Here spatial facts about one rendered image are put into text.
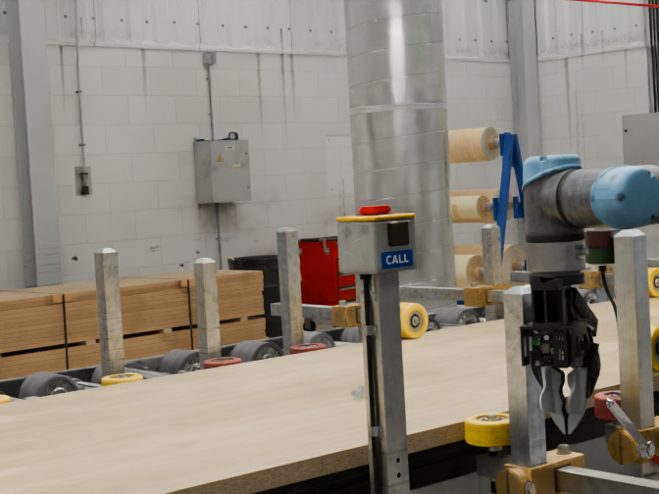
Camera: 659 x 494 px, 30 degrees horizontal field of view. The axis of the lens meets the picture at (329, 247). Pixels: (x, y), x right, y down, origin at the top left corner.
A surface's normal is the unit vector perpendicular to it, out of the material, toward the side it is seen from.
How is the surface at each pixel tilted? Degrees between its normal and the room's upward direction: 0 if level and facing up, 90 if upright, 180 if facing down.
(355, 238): 90
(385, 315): 90
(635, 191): 90
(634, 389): 90
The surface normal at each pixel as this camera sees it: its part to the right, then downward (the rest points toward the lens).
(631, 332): -0.77, 0.07
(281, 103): 0.68, 0.00
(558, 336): -0.48, 0.07
